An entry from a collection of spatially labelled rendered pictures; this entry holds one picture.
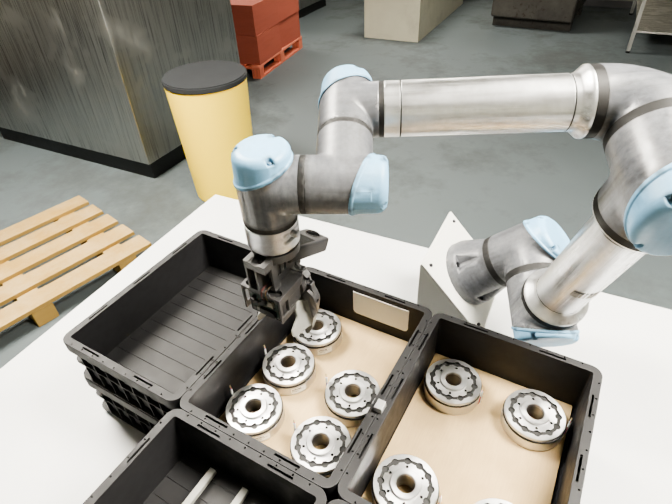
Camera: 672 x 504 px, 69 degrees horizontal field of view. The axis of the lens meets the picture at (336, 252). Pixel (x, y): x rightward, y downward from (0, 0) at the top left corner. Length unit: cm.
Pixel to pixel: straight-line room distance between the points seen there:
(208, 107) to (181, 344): 184
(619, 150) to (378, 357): 58
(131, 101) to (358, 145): 270
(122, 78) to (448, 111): 268
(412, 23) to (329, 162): 538
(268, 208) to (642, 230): 44
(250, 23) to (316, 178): 439
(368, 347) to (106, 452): 57
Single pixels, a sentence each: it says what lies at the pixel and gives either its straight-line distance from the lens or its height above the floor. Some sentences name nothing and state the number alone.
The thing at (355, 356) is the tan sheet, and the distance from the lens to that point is 101.
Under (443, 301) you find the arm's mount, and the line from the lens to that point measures 110.
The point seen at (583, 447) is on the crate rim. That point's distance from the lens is 85.
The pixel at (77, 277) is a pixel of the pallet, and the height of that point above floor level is 11.
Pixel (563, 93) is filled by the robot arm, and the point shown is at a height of 138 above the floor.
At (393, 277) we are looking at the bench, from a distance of 138.
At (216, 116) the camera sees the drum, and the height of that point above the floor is 57.
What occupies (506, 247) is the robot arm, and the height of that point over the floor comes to 98.
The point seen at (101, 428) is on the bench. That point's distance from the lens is 120.
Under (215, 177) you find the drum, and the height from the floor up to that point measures 20.
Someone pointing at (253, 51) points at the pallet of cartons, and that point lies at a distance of 501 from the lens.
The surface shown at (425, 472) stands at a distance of 86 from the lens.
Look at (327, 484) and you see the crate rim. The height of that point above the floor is 93.
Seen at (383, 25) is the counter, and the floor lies 15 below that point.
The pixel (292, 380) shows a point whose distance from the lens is 95.
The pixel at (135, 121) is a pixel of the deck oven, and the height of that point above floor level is 43.
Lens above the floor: 162
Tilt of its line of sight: 39 degrees down
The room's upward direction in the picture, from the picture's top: 3 degrees counter-clockwise
